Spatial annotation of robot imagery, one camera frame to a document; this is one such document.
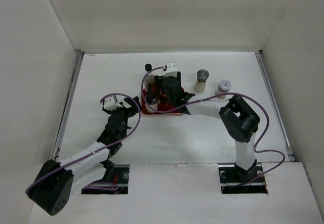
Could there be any tall dark sauce bottle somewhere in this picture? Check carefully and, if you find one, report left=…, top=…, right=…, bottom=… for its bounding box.
left=144, top=73, right=154, bottom=96

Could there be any black-capped white shaker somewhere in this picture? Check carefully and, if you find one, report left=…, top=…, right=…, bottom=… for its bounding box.
left=145, top=93, right=158, bottom=114

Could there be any red lacquer tray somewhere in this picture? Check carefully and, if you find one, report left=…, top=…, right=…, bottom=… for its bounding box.
left=141, top=98, right=182, bottom=115

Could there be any grey-capped white shaker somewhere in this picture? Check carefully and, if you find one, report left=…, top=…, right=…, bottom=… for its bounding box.
left=193, top=69, right=209, bottom=93

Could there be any white-capped spice jar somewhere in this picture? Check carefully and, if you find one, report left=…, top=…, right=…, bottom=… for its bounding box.
left=215, top=80, right=231, bottom=99

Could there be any red-capped spice jar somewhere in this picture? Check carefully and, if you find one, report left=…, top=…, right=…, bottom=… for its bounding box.
left=158, top=93, right=172, bottom=110

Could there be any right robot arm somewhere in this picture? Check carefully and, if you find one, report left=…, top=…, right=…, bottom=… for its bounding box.
left=148, top=73, right=260, bottom=182

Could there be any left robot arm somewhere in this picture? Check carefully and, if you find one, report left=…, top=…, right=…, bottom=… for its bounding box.
left=25, top=94, right=141, bottom=216

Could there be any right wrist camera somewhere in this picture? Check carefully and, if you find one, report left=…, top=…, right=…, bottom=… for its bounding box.
left=163, top=62, right=178, bottom=77

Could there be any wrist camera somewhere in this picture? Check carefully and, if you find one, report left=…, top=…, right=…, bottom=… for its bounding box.
left=100, top=95, right=123, bottom=110
left=163, top=62, right=178, bottom=77

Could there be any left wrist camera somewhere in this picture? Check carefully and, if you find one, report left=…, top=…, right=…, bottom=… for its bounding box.
left=100, top=95, right=123, bottom=110

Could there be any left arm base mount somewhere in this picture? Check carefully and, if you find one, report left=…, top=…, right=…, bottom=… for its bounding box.
left=81, top=160, right=130, bottom=195

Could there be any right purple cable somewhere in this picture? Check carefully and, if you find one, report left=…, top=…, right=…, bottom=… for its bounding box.
left=141, top=66, right=286, bottom=184

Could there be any purple cable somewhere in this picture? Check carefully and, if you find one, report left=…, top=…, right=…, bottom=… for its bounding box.
left=25, top=92, right=142, bottom=195
left=141, top=66, right=286, bottom=184

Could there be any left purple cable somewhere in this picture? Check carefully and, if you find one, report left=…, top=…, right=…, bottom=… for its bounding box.
left=25, top=92, right=142, bottom=195

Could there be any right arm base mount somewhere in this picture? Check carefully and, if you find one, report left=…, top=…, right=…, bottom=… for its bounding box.
left=218, top=163, right=268, bottom=194

